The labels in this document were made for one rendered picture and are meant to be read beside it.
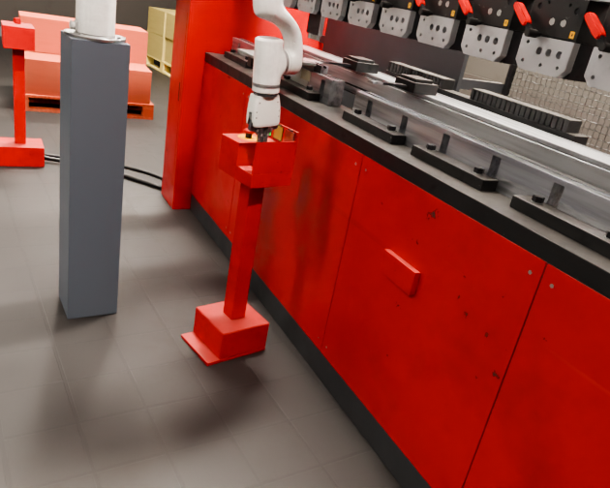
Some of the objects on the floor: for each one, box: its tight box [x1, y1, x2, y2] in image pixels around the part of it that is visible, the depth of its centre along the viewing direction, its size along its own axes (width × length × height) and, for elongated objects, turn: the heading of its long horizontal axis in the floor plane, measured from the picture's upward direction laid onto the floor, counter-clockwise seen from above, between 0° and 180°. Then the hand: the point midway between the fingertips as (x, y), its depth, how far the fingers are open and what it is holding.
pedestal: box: [0, 17, 45, 167], centre depth 343 cm, size 20×25×83 cm
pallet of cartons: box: [146, 7, 175, 77], centre depth 739 cm, size 87×121×71 cm
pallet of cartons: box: [18, 11, 154, 120], centre depth 500 cm, size 80×112×68 cm
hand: (261, 141), depth 186 cm, fingers closed
